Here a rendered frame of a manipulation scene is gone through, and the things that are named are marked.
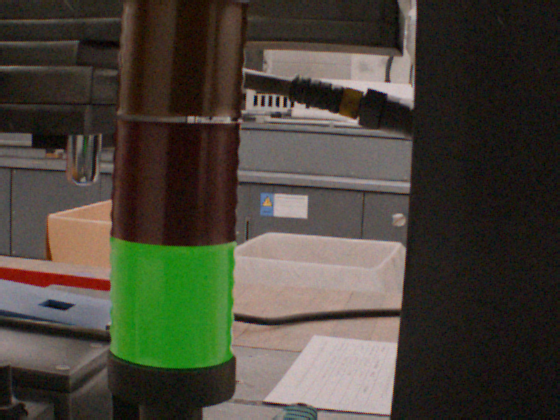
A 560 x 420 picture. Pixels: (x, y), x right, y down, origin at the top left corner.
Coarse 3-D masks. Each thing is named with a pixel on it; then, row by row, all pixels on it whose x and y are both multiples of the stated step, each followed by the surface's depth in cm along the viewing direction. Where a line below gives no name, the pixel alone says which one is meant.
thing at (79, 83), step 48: (0, 0) 49; (48, 0) 49; (96, 0) 48; (288, 0) 46; (336, 0) 46; (384, 0) 46; (0, 48) 48; (48, 48) 48; (96, 48) 50; (288, 48) 52; (336, 48) 49; (384, 48) 46; (0, 96) 46; (48, 96) 46; (96, 96) 46; (48, 144) 53; (96, 144) 48
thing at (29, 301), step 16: (0, 288) 58; (16, 288) 59; (32, 288) 60; (0, 304) 54; (16, 304) 55; (32, 304) 56; (48, 304) 58; (64, 304) 58; (80, 304) 58; (96, 304) 58; (48, 320) 53; (64, 320) 53; (80, 320) 54; (96, 320) 54
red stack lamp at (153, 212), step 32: (128, 128) 25; (160, 128) 25; (192, 128) 25; (224, 128) 25; (128, 160) 25; (160, 160) 25; (192, 160) 25; (224, 160) 26; (128, 192) 25; (160, 192) 25; (192, 192) 25; (224, 192) 26; (128, 224) 25; (160, 224) 25; (192, 224) 25; (224, 224) 26
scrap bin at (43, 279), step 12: (0, 276) 83; (12, 276) 83; (24, 276) 83; (36, 276) 83; (48, 276) 82; (60, 276) 82; (72, 276) 82; (84, 276) 82; (84, 288) 82; (96, 288) 82; (108, 288) 81
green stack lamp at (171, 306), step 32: (128, 256) 25; (160, 256) 25; (192, 256) 25; (224, 256) 26; (128, 288) 26; (160, 288) 25; (192, 288) 25; (224, 288) 26; (128, 320) 26; (160, 320) 25; (192, 320) 26; (224, 320) 26; (128, 352) 26; (160, 352) 25; (192, 352) 26; (224, 352) 27
